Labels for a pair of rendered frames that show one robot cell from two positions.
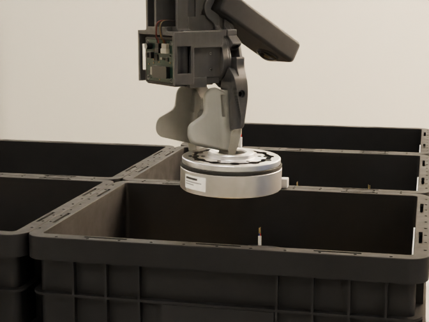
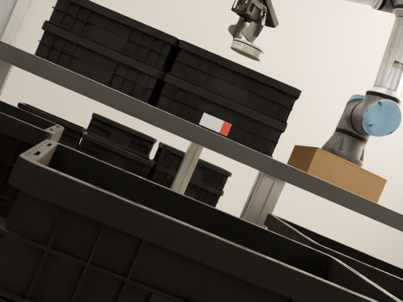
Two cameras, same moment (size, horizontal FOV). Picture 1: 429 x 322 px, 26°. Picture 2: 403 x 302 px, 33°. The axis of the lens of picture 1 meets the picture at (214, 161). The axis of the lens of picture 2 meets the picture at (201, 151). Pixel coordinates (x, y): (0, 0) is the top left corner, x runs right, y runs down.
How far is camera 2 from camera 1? 1.32 m
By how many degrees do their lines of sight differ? 15
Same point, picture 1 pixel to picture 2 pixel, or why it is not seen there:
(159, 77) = (241, 9)
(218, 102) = (253, 26)
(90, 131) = (53, 94)
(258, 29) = (271, 12)
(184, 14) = not seen: outside the picture
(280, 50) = (273, 22)
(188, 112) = (238, 27)
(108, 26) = not seen: hidden behind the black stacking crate
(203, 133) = (246, 32)
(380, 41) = not seen: hidden behind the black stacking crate
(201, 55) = (255, 9)
